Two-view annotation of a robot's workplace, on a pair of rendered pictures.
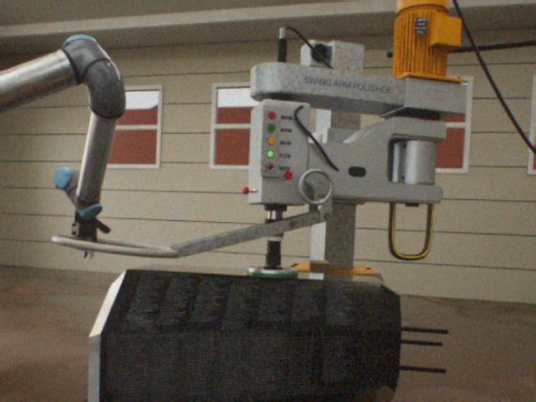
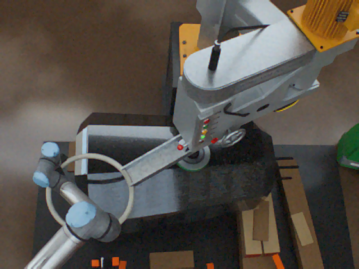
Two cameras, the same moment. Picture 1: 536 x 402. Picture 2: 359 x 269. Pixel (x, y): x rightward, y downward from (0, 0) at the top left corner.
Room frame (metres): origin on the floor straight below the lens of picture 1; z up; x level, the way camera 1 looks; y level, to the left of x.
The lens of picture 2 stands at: (1.01, 0.50, 3.34)
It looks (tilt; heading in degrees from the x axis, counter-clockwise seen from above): 61 degrees down; 338
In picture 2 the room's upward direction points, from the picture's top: 10 degrees clockwise
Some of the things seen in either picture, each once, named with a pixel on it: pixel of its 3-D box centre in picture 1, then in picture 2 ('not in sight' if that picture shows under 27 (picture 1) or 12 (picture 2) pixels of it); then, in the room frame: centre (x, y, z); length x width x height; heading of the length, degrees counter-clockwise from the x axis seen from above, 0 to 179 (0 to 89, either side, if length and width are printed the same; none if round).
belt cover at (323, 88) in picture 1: (355, 98); (271, 53); (2.25, -0.40, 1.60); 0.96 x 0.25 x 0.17; 105
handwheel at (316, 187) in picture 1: (312, 187); (229, 132); (2.08, -0.21, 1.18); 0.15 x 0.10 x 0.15; 105
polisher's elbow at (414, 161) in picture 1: (413, 164); (303, 66); (2.34, -0.70, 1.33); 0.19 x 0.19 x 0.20
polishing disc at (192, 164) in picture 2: (273, 269); (192, 153); (2.16, -0.06, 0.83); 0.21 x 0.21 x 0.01
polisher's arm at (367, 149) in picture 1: (362, 168); (265, 88); (2.25, -0.45, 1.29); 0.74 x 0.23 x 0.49; 105
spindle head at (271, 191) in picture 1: (295, 160); (215, 105); (2.18, -0.14, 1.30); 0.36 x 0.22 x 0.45; 105
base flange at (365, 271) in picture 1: (330, 270); (215, 52); (2.92, -0.43, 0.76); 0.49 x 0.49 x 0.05; 78
